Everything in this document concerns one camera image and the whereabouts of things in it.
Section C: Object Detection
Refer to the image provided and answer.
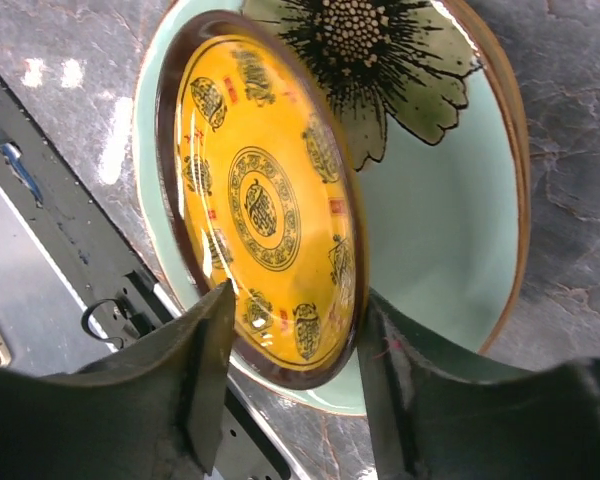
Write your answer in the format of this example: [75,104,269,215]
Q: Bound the yellow patterned plate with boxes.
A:
[155,9,369,390]

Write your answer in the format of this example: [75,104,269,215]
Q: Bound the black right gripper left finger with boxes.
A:
[0,283,235,479]

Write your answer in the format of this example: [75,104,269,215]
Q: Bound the green flower plate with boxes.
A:
[132,1,518,416]

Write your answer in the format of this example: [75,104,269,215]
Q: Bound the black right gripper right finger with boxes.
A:
[358,292,600,479]

